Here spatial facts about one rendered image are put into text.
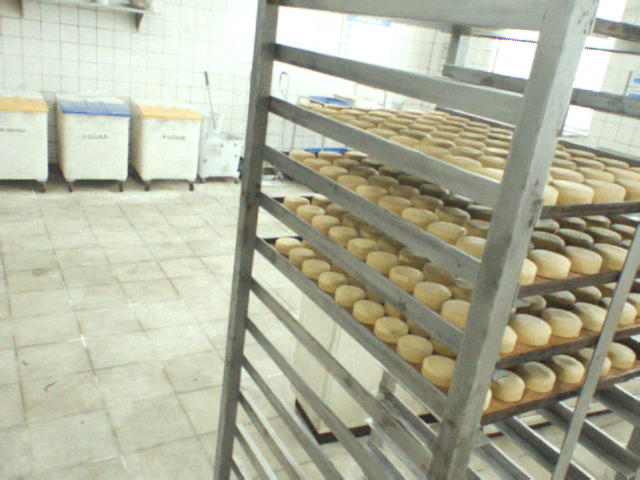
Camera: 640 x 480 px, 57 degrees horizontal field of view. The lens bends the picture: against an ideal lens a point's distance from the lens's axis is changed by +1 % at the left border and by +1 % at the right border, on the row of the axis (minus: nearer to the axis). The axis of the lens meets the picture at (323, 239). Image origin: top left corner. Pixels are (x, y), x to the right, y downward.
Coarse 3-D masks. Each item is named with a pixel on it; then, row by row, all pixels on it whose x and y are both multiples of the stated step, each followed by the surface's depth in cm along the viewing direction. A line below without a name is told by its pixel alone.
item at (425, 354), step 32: (288, 256) 112; (320, 256) 112; (320, 288) 100; (352, 288) 97; (384, 320) 88; (416, 352) 81; (448, 352) 84; (576, 352) 87; (608, 352) 89; (448, 384) 77; (512, 384) 76; (544, 384) 78; (576, 384) 82
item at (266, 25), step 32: (256, 32) 101; (256, 64) 102; (256, 96) 103; (256, 128) 105; (256, 160) 108; (256, 192) 110; (256, 224) 113; (224, 384) 125; (224, 416) 126; (224, 448) 130
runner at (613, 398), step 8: (600, 392) 99; (608, 392) 98; (616, 392) 96; (624, 392) 95; (600, 400) 97; (608, 400) 97; (616, 400) 96; (624, 400) 95; (632, 400) 94; (608, 408) 95; (616, 408) 95; (624, 408) 95; (632, 408) 94; (624, 416) 93; (632, 416) 93; (632, 424) 92
